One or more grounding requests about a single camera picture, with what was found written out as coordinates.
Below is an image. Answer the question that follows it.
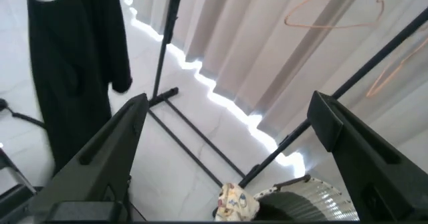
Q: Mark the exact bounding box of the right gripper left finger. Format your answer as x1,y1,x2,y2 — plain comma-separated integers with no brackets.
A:
28,92,150,223

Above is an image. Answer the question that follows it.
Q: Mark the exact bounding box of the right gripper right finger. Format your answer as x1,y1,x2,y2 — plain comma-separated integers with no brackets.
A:
306,90,428,222

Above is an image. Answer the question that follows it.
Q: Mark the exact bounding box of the pink clothes hanger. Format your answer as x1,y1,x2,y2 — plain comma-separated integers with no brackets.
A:
365,35,428,98
284,0,385,29

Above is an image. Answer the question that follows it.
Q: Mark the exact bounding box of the black garment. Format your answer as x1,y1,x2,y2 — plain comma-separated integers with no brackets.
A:
26,0,134,177

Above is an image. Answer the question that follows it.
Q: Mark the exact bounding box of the white laundry basket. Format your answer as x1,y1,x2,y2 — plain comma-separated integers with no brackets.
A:
253,174,360,222

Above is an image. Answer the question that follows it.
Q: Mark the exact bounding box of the black clothes rack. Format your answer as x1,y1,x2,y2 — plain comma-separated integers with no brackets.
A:
146,0,428,189

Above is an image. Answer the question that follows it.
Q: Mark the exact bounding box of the cream printed garment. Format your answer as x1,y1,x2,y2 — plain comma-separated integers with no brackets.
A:
213,183,261,222

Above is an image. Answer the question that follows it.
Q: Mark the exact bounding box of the black cable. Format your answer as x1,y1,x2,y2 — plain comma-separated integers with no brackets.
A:
0,98,47,130

